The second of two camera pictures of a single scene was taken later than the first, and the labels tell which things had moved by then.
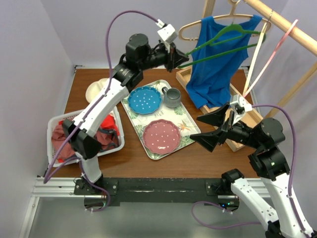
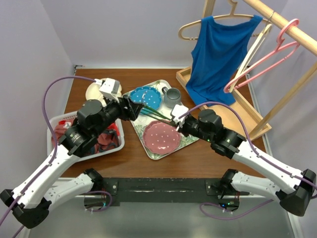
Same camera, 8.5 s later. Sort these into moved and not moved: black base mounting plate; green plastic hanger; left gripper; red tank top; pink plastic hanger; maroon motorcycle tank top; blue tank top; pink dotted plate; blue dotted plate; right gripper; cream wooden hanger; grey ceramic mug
Moved: pink plastic hanger; cream wooden hanger; green plastic hanger; right gripper; left gripper
Not moved: blue dotted plate; red tank top; pink dotted plate; grey ceramic mug; black base mounting plate; maroon motorcycle tank top; blue tank top
